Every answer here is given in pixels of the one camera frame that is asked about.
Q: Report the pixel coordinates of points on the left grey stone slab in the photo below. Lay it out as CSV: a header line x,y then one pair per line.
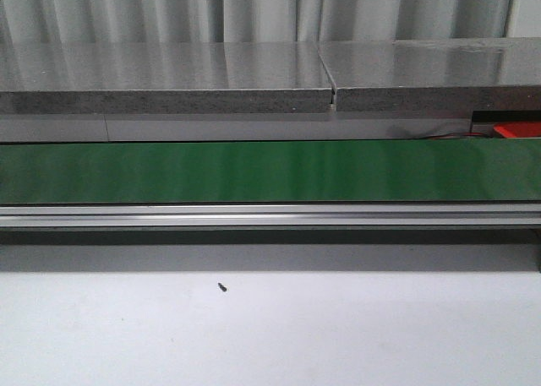
x,y
163,78

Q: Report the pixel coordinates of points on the grey stone slab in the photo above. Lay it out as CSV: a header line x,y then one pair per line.
x,y
163,78
484,74

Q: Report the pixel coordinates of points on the right grey stone slab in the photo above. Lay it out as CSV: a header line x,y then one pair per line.
x,y
484,74

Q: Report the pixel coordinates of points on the green conveyor belt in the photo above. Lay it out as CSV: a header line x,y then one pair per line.
x,y
435,170

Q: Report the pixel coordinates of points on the red plastic bin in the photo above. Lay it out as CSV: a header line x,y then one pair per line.
x,y
518,130

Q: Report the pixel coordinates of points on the grey pleated curtain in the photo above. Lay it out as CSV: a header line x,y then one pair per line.
x,y
64,21

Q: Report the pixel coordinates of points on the aluminium conveyor side rail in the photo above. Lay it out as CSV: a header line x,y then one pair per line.
x,y
379,215

